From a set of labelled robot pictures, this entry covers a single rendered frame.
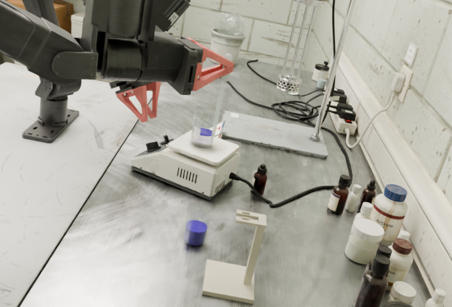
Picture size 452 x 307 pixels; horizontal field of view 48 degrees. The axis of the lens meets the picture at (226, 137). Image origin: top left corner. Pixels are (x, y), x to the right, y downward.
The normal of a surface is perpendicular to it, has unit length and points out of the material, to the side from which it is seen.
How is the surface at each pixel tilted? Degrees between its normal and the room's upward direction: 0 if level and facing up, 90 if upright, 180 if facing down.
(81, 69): 90
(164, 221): 0
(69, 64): 90
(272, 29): 90
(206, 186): 90
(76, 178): 0
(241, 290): 0
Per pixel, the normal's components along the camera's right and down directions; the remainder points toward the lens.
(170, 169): -0.41, 0.28
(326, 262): 0.18, -0.91
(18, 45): 0.24, 0.36
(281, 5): -0.06, 0.37
